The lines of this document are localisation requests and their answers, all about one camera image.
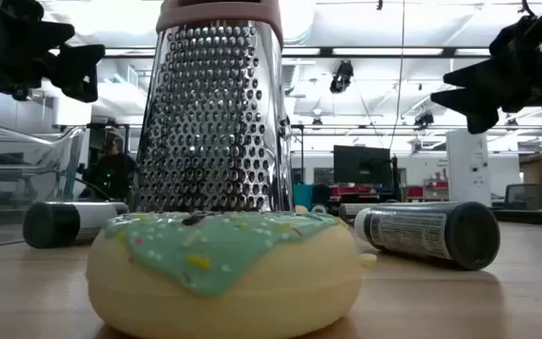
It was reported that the steel box grater pink handle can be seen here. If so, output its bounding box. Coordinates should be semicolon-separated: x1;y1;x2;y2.
129;0;295;214

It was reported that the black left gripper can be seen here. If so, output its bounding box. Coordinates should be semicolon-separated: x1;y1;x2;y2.
0;0;106;104

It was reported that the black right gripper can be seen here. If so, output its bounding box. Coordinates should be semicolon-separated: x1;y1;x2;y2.
430;8;542;136

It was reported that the thin hanging ceiling cable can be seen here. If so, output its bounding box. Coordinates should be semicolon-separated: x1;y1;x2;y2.
388;0;407;152

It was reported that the blue plastic bin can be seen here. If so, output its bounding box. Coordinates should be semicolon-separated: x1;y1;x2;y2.
293;183;315;212

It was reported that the black ceiling camera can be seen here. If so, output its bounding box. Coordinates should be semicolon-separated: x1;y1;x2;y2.
329;59;355;94
414;110;436;131

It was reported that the clear plastic tray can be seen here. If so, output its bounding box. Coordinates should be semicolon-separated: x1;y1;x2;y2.
0;116;88;250

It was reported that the white pillar cabinet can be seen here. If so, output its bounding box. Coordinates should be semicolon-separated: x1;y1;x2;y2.
445;129;492;207

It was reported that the black computer monitor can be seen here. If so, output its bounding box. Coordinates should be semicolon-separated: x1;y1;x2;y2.
332;144;393;187

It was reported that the person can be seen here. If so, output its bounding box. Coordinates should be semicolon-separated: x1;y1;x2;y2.
80;136;138;202

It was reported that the green frosted toy donut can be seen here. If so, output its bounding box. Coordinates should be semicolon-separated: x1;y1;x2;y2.
86;210;363;339

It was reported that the red tool cart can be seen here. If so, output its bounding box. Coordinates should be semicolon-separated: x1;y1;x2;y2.
329;185;380;204

